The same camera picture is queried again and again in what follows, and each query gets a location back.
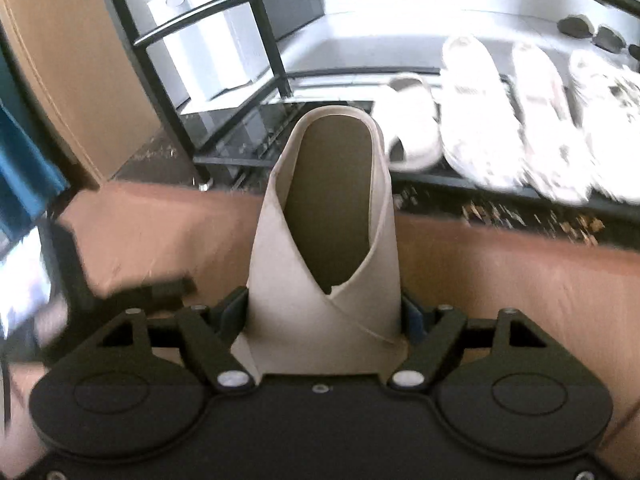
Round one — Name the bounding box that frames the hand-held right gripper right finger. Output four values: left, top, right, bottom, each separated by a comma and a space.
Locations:
387, 290, 548, 391

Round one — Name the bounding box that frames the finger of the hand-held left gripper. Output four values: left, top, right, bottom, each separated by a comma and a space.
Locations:
90, 274, 197, 307

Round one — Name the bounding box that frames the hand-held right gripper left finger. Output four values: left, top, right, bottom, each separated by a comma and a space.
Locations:
95, 287, 256, 393

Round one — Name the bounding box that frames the beige cross-strap slipper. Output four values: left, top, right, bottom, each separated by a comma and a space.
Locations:
232, 102, 403, 378

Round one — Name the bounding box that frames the black metal shoe rack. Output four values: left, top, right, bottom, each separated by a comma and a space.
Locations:
97, 0, 640, 221

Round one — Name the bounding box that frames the blue cloth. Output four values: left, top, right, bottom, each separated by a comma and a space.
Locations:
0, 60, 69, 232

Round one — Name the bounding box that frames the white slide slipper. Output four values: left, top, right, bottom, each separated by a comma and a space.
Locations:
382, 74, 443, 173

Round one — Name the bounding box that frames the brown board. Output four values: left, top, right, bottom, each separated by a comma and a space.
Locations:
0, 0, 162, 190

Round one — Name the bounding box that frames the white sneaker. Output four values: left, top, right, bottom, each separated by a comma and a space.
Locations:
567, 49, 640, 202
440, 35, 526, 191
510, 42, 592, 204

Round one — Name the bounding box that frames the white box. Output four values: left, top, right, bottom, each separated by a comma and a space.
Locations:
147, 0, 268, 103

